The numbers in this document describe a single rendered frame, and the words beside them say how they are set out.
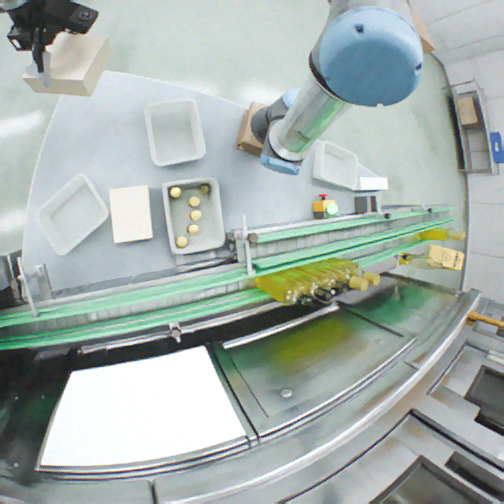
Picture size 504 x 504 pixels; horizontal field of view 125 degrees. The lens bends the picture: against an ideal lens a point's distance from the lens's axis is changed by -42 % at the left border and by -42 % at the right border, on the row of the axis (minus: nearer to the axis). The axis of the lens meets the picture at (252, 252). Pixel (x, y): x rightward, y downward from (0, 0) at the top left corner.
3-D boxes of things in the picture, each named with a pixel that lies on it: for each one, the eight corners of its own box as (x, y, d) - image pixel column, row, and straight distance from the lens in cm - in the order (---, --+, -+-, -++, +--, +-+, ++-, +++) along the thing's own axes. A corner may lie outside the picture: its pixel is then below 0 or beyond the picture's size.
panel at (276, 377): (73, 376, 77) (41, 477, 58) (68, 368, 76) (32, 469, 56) (336, 305, 86) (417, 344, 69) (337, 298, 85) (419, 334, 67)
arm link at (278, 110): (302, 111, 83) (327, 95, 73) (294, 144, 76) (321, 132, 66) (271, 95, 79) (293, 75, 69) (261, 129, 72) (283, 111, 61)
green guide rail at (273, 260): (250, 263, 72) (260, 268, 65) (249, 260, 72) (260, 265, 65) (449, 217, 211) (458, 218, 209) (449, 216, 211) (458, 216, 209)
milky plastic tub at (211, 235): (171, 252, 79) (172, 256, 71) (161, 186, 79) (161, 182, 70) (219, 243, 81) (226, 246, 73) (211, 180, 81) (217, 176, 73)
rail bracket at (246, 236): (237, 269, 71) (253, 279, 60) (230, 215, 68) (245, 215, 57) (246, 267, 72) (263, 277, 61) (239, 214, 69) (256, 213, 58)
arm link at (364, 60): (302, 140, 76) (431, 11, 40) (292, 183, 70) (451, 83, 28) (266, 128, 74) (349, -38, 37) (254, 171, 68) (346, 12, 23)
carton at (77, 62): (57, 52, 72) (47, 34, 67) (111, 56, 64) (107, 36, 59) (35, 92, 67) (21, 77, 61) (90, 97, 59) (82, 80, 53)
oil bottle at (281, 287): (255, 286, 75) (289, 310, 58) (253, 270, 74) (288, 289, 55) (270, 282, 77) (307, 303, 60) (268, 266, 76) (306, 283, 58)
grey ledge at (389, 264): (306, 290, 100) (322, 299, 91) (305, 271, 97) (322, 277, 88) (413, 251, 170) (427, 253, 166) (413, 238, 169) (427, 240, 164)
